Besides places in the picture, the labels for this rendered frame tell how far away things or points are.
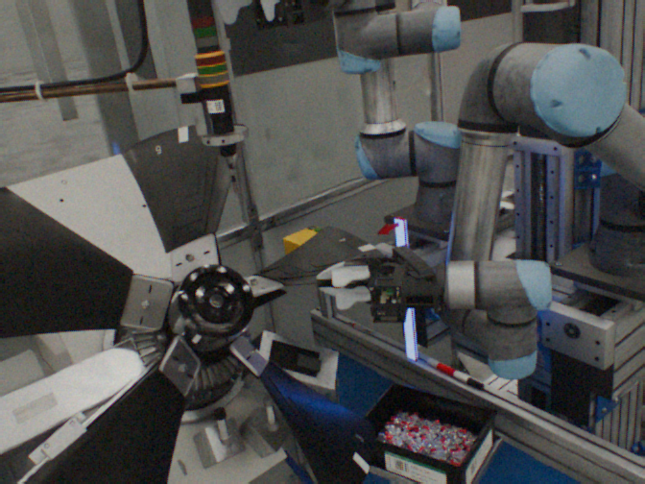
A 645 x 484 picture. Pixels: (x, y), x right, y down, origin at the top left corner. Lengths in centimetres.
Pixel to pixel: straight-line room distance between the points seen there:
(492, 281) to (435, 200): 67
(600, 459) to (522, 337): 28
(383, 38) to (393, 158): 49
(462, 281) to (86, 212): 73
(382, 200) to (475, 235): 119
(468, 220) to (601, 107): 27
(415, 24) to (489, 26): 407
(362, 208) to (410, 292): 121
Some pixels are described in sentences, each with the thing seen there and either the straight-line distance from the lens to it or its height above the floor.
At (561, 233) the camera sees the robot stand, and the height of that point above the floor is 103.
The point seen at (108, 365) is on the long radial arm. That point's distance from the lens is 109.
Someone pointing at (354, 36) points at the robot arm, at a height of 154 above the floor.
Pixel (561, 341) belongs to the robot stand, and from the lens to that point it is 134.
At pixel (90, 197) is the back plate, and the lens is 133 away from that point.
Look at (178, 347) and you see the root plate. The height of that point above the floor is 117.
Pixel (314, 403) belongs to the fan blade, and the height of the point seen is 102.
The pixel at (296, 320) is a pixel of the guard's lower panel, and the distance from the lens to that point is 211.
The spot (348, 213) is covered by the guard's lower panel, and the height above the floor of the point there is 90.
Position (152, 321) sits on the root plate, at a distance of 103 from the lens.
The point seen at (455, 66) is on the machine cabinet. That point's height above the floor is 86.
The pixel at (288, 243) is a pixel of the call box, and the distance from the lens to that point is 154.
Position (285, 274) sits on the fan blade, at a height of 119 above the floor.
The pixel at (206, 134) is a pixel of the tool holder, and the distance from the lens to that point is 98.
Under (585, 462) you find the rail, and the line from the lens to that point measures 123.
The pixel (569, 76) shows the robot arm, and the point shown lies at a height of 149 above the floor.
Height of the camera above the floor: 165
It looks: 23 degrees down
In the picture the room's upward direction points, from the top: 8 degrees counter-clockwise
